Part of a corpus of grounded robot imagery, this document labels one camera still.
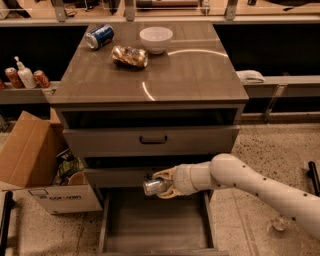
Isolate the red soda can left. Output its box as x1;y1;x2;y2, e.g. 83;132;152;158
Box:
5;67;24;89

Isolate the black bar right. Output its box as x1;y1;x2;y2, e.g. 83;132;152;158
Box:
307;161;320;197

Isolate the grey drawer cabinet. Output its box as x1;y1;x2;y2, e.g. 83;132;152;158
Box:
50;21;250;256

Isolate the grey wall shelf ledge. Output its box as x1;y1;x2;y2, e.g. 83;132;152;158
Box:
0;81;60;105

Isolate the silver redbull can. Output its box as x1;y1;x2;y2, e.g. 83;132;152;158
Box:
143;178;167;196

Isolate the brown cardboard box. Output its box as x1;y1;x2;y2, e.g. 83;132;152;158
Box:
0;111;65;188

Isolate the blue pepsi can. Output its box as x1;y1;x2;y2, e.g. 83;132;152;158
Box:
85;24;114;50

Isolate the clear glass on floor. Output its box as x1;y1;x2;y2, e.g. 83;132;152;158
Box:
271;215;287;232

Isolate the grey open bottom drawer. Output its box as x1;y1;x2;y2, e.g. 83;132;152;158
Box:
98;188;229;256

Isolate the red soda can right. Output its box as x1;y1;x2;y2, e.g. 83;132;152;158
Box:
34;70;51;88

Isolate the black bar left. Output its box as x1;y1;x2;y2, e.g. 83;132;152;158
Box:
0;191;14;256

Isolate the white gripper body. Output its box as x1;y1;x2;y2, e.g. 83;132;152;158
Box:
173;162;212;195

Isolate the white pump bottle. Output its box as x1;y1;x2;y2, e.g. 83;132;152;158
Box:
14;56;37;89

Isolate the white folded cloth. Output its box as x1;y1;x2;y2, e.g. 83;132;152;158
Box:
236;70;265;84

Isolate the white bowl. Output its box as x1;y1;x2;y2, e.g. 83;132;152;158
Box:
139;27;173;54

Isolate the grey top drawer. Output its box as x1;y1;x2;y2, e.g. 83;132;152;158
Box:
63;125;239;157

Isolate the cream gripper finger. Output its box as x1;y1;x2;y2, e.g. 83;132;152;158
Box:
157;187;181;199
152;168;174;181

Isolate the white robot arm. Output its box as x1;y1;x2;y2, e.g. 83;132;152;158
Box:
144;154;320;239

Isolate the white printed cardboard box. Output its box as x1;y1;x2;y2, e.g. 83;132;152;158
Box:
28;185;102;214

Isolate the crushed gold can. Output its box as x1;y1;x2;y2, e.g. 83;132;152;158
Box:
111;45;148;68

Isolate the red soda can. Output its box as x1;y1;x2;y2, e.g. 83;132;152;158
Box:
5;67;24;89
34;70;51;88

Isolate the black bar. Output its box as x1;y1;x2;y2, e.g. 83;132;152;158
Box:
0;191;14;256
307;161;320;197

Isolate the green snack bag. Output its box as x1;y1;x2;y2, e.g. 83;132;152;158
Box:
52;149;84;186

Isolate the grey middle drawer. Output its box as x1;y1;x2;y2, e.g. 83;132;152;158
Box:
83;164;227;189

